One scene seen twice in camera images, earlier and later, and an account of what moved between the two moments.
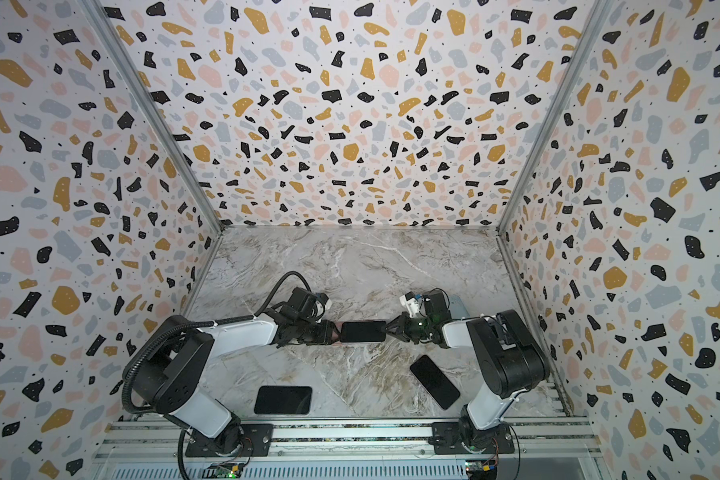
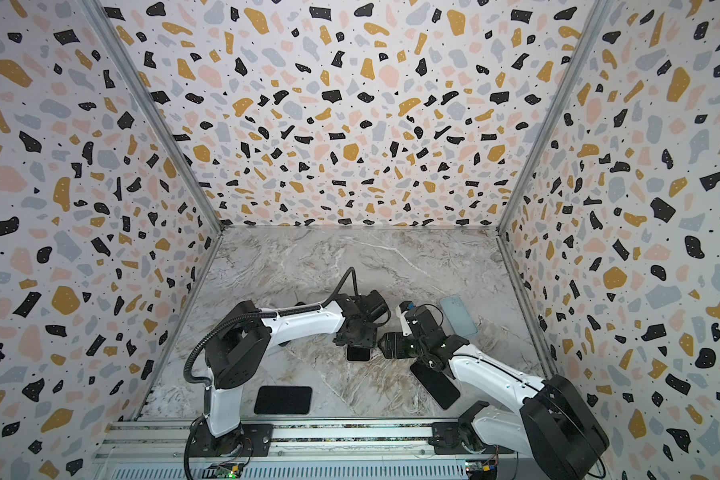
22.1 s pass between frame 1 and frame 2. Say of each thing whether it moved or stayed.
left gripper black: moved
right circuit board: stayed
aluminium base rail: stayed
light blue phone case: stayed
